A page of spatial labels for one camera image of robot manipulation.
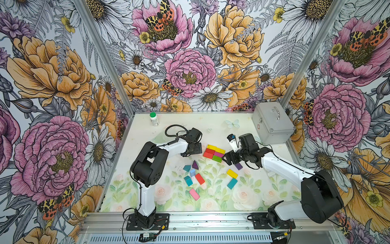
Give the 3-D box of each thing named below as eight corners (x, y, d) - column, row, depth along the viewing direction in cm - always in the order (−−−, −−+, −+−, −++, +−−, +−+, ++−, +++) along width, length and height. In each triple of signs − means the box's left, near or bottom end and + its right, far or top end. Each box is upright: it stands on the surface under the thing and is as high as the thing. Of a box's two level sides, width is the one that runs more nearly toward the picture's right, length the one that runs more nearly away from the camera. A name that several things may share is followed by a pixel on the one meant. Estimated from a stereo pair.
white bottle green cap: (151, 126, 115) (148, 117, 108) (153, 120, 119) (150, 112, 112) (158, 126, 115) (155, 117, 108) (159, 120, 119) (157, 112, 112)
